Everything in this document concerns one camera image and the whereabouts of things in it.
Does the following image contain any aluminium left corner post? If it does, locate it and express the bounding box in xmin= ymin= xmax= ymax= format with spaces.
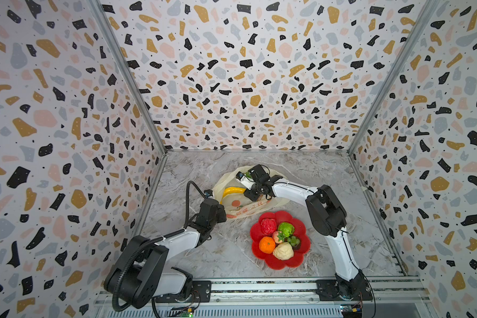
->
xmin=88 ymin=0 xmax=167 ymax=158

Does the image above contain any aluminium right corner post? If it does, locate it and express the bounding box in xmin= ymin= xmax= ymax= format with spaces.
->
xmin=347 ymin=0 xmax=439 ymax=157

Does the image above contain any orange toy fruit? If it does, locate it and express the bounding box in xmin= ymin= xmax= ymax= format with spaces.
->
xmin=258 ymin=237 xmax=276 ymax=254

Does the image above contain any yellow plastic fruit-print bag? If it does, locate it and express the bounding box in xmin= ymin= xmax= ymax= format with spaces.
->
xmin=211 ymin=166 xmax=290 ymax=219

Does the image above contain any red flower-shaped plate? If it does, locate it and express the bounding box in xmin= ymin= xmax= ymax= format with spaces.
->
xmin=250 ymin=211 xmax=311 ymax=270

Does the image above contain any cream white toy fruit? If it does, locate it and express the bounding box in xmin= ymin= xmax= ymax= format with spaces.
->
xmin=272 ymin=242 xmax=294 ymax=261

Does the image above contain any red toy fruit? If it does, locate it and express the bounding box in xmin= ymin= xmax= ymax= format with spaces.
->
xmin=260 ymin=218 xmax=278 ymax=236

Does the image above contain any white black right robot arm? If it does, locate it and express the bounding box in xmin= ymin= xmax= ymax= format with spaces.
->
xmin=236 ymin=164 xmax=372 ymax=299

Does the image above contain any aluminium corner post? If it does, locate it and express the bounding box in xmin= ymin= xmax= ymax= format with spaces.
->
xmin=347 ymin=0 xmax=439 ymax=157
xmin=88 ymin=0 xmax=167 ymax=158

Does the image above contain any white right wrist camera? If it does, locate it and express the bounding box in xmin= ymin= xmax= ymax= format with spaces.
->
xmin=235 ymin=172 xmax=254 ymax=189

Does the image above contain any green wrinkled toy fruit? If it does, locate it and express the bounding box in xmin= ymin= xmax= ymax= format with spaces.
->
xmin=278 ymin=222 xmax=295 ymax=238

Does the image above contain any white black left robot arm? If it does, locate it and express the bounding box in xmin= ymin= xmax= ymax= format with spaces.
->
xmin=104 ymin=198 xmax=227 ymax=312

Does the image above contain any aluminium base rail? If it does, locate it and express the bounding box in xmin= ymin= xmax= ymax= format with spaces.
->
xmin=96 ymin=276 xmax=435 ymax=317

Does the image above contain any yellow toy banana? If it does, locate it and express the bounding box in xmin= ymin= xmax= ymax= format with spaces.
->
xmin=221 ymin=187 xmax=246 ymax=206

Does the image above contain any black corrugated left cable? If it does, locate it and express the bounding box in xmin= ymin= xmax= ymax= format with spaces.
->
xmin=111 ymin=180 xmax=211 ymax=312

